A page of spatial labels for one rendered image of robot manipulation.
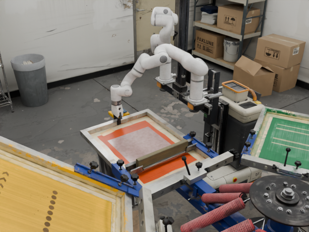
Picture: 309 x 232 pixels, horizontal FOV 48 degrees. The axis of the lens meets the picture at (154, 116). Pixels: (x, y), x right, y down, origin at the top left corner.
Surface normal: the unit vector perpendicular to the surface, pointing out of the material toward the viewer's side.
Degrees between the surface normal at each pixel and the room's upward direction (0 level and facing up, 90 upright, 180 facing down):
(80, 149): 0
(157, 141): 1
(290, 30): 90
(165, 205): 0
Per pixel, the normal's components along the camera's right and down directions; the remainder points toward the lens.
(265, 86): 0.36, 0.45
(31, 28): 0.57, 0.40
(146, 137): 0.01, -0.87
